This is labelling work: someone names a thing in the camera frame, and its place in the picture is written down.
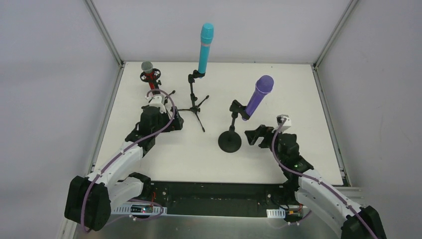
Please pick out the black tripod shock-mount stand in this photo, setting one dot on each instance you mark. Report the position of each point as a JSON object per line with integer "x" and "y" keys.
{"x": 158, "y": 75}

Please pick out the teal toy microphone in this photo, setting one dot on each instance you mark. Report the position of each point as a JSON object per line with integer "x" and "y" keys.
{"x": 206, "y": 37}

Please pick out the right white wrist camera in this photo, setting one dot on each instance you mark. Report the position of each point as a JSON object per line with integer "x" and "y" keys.
{"x": 284, "y": 122}

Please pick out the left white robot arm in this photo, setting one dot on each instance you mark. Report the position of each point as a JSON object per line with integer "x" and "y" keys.
{"x": 92, "y": 198}

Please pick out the black tripod clip stand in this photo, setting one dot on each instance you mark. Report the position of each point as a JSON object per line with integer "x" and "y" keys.
{"x": 195, "y": 108}

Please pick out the purple toy microphone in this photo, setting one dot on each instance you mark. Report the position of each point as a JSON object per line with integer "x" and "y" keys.
{"x": 263, "y": 86}

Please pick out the black round-base mic stand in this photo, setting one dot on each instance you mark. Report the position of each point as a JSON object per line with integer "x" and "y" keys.
{"x": 229, "y": 141}

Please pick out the red glitter microphone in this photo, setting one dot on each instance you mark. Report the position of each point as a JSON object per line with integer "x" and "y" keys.
{"x": 148, "y": 75}

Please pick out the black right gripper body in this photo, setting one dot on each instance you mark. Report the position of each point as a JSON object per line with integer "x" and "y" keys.
{"x": 264, "y": 138}

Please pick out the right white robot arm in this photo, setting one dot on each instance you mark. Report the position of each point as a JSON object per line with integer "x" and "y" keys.
{"x": 347, "y": 218}

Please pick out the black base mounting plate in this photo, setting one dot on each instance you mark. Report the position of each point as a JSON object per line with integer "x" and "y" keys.
{"x": 222, "y": 199}

